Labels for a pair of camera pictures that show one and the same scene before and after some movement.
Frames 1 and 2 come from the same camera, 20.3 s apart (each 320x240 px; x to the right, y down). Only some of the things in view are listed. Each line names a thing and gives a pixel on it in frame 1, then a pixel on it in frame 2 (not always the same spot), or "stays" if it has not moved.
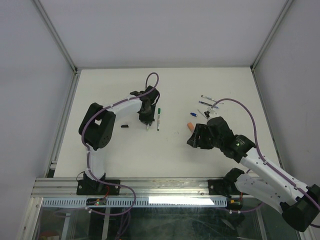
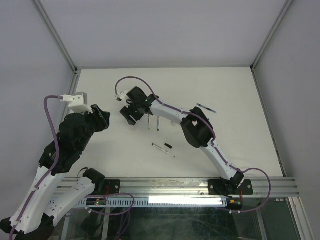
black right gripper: (194, 141) to (126, 112)
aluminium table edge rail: (141, 188) stays
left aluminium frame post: (55, 34) stays
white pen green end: (158, 119) stays
